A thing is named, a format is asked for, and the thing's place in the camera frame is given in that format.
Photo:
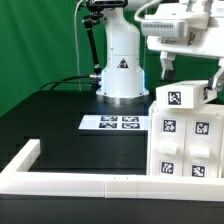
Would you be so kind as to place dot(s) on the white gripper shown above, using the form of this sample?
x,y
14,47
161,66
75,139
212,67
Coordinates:
x,y
208,43

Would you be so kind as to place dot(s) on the white block with tags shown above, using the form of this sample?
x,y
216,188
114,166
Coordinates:
x,y
185,94

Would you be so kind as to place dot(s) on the white cabinet box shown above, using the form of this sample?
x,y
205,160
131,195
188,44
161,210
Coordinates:
x,y
207,109

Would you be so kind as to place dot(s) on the white door piece with knob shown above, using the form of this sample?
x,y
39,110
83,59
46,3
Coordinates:
x,y
167,144

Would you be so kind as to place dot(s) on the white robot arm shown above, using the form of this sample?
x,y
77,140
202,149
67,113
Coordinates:
x,y
117,40

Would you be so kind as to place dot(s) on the white flat panel with tags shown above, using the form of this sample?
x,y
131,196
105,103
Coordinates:
x,y
114,122

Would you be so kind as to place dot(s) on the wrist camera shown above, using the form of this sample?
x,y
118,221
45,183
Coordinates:
x,y
175,20

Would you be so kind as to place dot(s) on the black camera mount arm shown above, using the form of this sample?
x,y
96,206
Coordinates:
x,y
89,22

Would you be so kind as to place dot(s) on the white U-shaped frame border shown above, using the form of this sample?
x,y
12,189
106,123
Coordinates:
x,y
17,179

